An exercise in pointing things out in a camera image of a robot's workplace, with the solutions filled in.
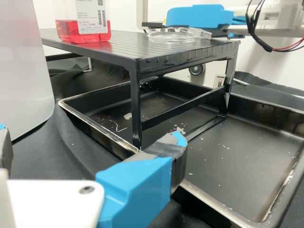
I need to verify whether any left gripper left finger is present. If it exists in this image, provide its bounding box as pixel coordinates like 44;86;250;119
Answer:
0;123;13;170

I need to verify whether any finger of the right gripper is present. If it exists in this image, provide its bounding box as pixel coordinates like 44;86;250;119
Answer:
227;15;247;39
142;6;235;37

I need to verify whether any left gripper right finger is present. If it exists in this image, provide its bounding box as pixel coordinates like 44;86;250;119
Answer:
95;131;189;228

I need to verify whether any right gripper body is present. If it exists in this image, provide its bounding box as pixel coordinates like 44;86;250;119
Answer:
223;0;304;38

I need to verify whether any petri dish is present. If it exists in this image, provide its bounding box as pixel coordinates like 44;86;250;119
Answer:
144;26;213;46

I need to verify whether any white cabinet on casters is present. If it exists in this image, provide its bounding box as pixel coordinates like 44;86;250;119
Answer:
163;58;236;89

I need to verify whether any clear flask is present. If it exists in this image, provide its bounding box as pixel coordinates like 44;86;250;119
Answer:
0;0;56;142

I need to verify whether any black platform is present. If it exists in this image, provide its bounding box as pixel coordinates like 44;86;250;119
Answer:
40;28;240;151

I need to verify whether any black tray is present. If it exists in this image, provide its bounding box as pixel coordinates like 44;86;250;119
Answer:
58;76;304;228

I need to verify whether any red liquid bottle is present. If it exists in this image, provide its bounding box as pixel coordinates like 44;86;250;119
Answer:
55;0;112;44

